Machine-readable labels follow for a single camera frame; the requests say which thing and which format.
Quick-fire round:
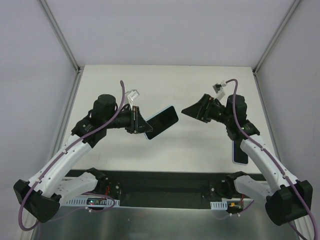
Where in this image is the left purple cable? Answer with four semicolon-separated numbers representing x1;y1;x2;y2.
19;80;126;232

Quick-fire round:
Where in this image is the left white cable duct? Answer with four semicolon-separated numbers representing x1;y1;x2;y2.
62;195;120;207

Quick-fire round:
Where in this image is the phone in purple case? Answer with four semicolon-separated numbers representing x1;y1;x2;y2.
232;140;249;165

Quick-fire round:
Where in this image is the white cable duct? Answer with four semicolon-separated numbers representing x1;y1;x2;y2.
62;195;120;207
210;201;228;211

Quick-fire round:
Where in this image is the right aluminium frame post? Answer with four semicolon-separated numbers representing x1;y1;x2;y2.
252;0;303;76

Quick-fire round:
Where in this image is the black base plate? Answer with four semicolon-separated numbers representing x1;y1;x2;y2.
67;168;273;209

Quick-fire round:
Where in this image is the aluminium frame post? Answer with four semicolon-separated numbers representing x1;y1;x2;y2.
252;0;303;76
37;0;81;74

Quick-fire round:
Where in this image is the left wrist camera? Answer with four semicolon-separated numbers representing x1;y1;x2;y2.
125;89;140;105

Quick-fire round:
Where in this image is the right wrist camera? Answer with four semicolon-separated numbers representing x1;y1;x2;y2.
212;81;227;101

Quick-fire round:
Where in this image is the left aluminium frame post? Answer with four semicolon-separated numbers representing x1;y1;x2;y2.
37;0;81;74

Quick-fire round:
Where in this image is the phone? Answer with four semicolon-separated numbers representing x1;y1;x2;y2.
232;140;249;165
144;105;179;141

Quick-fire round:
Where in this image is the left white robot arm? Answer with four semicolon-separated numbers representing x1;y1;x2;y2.
13;89;153;225

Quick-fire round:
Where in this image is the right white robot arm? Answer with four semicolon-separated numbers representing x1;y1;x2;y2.
181;94;313;226

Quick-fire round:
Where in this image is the right white cable duct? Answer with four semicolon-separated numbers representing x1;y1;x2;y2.
210;201;228;211

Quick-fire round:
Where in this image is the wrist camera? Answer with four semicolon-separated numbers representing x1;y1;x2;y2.
212;81;227;101
125;89;140;105

